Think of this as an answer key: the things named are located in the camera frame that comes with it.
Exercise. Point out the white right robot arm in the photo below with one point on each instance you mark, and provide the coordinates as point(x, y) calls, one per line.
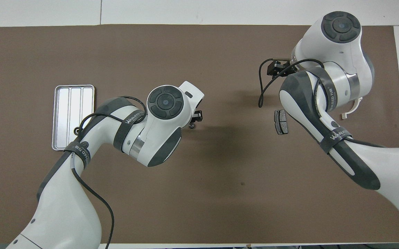
point(341, 52)

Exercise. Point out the silver metal tray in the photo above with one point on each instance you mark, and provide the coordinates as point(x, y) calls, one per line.
point(67, 110)

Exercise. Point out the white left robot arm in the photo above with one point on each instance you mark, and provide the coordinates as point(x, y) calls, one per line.
point(64, 207)

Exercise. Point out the white curved plastic bracket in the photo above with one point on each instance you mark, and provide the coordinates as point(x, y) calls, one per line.
point(353, 109)

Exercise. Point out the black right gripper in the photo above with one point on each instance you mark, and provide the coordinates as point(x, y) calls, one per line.
point(284, 68)

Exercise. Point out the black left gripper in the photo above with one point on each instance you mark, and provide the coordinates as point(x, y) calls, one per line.
point(197, 116)

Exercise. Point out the brown table mat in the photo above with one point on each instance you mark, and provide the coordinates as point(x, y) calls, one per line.
point(199, 193)

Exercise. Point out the small black bearing gear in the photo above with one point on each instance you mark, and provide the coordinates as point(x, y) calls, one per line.
point(192, 126)

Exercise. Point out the rectangular dark grey brake pad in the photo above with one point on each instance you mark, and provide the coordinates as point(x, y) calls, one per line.
point(281, 122)

